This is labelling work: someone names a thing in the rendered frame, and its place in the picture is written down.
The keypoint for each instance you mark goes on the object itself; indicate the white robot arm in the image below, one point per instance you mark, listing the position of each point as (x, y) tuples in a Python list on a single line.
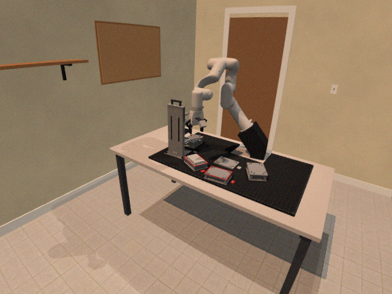
[(217, 67)]

